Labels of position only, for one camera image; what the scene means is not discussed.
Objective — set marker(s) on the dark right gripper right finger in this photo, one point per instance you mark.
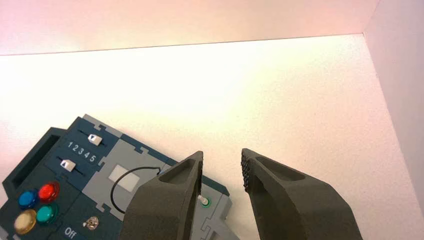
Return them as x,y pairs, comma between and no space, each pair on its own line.
298,208

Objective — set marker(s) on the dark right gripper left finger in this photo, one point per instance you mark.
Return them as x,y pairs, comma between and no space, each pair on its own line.
159,212

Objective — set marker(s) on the white slider knob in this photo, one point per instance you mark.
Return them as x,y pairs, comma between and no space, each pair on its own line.
95,139
68,165

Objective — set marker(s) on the modular blue grey control box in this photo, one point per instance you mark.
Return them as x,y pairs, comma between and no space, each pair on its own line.
109,155

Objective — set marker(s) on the green round push button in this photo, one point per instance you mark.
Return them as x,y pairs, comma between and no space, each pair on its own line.
46,214

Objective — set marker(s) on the red round push button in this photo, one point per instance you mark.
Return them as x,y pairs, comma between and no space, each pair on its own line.
48,192

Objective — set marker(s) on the blue round push button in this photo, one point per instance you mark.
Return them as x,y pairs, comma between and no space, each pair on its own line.
27,199

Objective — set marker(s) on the yellow round push button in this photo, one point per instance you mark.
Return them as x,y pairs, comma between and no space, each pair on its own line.
24,221

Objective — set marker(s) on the metal toggle switch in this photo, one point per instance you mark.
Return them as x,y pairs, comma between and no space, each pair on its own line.
91,223

